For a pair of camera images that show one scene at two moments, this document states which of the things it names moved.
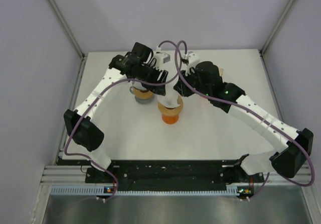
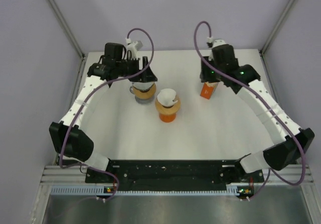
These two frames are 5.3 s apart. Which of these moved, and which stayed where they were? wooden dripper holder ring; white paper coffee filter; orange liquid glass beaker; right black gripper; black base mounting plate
Moved: right black gripper; orange liquid glass beaker
Stayed: white paper coffee filter; black base mounting plate; wooden dripper holder ring
